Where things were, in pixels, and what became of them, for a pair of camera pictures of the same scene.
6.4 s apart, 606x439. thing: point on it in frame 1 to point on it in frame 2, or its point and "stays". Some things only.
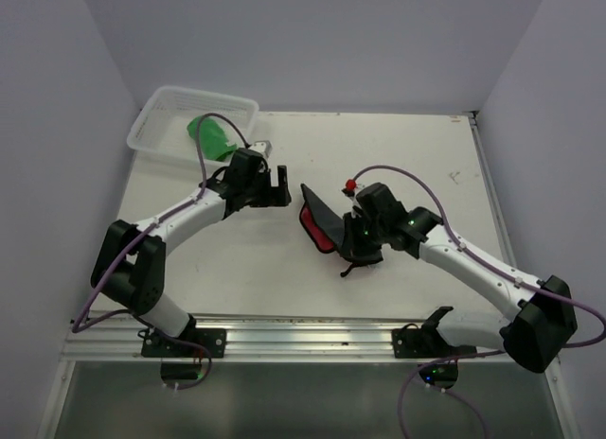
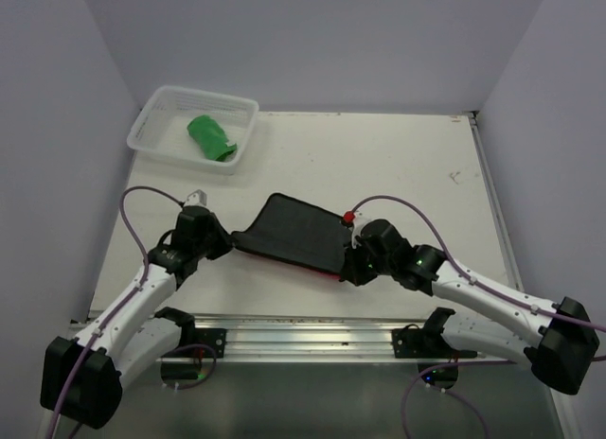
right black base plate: [417, 342] stays
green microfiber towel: [214, 143] stays
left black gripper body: [258, 189] to [214, 244]
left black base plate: [189, 343] stays
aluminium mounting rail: [250, 338] stays
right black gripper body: [365, 237] to [365, 266]
